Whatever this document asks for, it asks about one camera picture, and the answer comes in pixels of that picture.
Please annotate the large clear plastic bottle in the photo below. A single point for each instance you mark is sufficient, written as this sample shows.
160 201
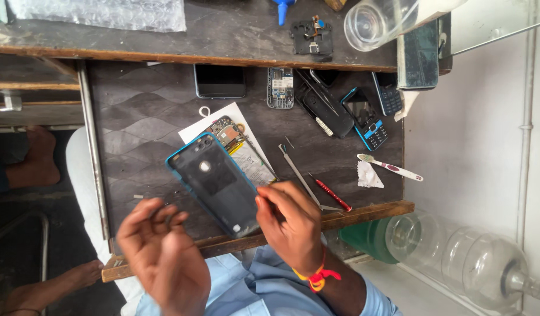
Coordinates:
472 259

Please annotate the person's white trousers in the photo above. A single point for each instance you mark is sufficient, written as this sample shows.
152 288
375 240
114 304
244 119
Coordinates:
83 184

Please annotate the green plastic bottle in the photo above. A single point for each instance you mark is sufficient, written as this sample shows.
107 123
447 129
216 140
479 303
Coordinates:
366 239

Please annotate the white maroon toothbrush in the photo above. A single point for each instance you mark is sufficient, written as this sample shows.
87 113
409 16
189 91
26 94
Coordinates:
390 167

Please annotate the black phone frame part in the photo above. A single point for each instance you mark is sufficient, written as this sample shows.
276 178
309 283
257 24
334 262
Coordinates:
311 39

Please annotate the black smartphone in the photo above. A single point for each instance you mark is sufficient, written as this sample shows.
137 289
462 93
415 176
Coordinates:
220 81

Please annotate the opened keypad phone circuit board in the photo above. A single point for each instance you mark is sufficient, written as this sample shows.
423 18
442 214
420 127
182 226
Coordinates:
280 87

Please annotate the metal chair frame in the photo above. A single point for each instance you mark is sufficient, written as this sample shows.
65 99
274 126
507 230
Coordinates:
45 245

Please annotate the white paper sheet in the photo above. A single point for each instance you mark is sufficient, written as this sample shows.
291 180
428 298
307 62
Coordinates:
228 113

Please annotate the opened smartphone with battery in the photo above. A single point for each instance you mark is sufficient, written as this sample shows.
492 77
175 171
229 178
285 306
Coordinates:
248 153

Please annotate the wooden pull-out drawer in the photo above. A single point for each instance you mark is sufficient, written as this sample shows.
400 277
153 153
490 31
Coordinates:
142 114

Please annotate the metal spudger tool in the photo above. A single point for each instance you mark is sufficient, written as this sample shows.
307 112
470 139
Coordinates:
298 173

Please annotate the glass shelf pane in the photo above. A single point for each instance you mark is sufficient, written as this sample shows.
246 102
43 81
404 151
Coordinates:
493 22

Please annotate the person's left fingers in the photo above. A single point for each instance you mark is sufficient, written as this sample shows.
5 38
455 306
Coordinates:
140 213

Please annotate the small black phone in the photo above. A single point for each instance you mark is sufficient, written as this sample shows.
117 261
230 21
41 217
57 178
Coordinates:
327 77

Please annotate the blue bottle nozzle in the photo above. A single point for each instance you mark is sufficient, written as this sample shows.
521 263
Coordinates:
282 8

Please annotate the dark teal worn smartphone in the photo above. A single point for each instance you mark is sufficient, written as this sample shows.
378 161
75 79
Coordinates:
419 57

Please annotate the bubble wrap sheet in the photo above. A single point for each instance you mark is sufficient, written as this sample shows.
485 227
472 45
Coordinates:
98 13

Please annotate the white wall pipe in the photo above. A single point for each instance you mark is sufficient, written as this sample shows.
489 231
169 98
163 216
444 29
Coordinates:
526 131

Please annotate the person's light blue shirt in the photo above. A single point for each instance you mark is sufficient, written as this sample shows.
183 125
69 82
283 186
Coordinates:
252 289

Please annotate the blue black keypad phone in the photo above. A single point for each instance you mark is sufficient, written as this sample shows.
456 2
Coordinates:
366 120

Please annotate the black phone back shell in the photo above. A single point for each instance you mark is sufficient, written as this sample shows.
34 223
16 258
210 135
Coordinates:
329 120

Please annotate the small metal pin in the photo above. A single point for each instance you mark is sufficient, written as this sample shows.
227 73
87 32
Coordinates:
289 141

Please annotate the clear plastic jar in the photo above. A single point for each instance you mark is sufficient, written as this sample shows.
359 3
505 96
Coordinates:
375 22

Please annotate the blue-edged phone back cover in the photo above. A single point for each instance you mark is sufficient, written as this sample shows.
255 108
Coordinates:
212 180

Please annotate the red screwdriver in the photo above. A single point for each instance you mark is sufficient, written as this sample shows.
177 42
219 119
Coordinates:
331 193

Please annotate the person's right hand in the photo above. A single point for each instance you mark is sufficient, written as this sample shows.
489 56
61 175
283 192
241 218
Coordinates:
296 232

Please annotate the person's left hand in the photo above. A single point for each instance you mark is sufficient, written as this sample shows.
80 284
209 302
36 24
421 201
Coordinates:
169 267

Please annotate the black tweezers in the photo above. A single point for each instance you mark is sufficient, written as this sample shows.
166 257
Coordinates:
318 93

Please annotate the dark blue keypad phone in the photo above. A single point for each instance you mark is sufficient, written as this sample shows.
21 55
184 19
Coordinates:
389 96

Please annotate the white crumpled tissue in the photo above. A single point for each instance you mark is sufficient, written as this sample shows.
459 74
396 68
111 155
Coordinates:
406 105

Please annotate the small white cloth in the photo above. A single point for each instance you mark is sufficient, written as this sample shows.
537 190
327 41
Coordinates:
368 177

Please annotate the brown wooden object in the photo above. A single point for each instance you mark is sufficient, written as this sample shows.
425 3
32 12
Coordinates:
335 3

